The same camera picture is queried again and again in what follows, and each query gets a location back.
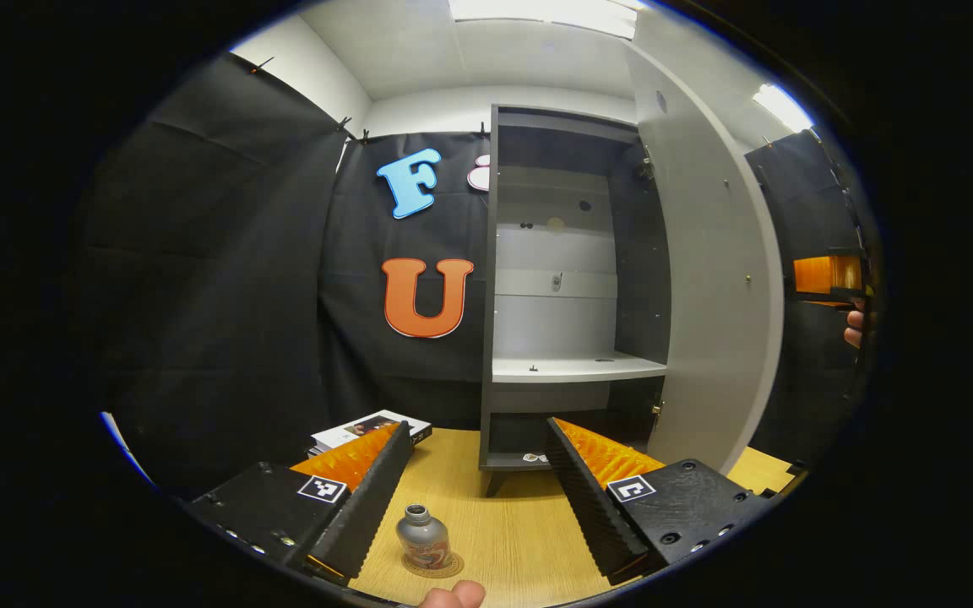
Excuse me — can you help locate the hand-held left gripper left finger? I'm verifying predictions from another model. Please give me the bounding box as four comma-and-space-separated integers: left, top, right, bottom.
187, 420, 416, 586

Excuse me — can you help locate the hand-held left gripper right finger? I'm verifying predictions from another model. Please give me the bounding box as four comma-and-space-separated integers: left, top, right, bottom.
546, 416, 770, 586

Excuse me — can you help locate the grey metal bottle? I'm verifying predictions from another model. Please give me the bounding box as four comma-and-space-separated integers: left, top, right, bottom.
396, 504, 452, 571

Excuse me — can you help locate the round brown coaster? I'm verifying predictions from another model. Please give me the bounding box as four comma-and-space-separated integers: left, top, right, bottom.
402, 549, 465, 579

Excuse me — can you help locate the dark grey cabinet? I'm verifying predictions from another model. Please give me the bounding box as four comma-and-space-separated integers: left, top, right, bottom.
478, 103, 675, 499

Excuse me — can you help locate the white cabinet shelf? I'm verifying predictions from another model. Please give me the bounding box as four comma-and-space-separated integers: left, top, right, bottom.
492, 353, 667, 385

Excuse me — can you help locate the white picture book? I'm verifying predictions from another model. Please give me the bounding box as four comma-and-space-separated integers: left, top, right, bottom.
311, 410, 432, 448

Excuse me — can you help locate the black book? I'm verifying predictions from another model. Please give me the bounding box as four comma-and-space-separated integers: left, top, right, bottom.
313, 422, 434, 459

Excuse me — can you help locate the small ceiling light panel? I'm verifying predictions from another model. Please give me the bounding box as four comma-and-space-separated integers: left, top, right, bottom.
753, 83, 817, 134

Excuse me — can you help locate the black backdrop cloth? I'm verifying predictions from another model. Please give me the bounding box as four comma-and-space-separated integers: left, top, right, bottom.
81, 51, 884, 499

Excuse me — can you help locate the long ceiling light panel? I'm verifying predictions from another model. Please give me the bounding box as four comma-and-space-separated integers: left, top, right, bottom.
448, 0, 648, 39

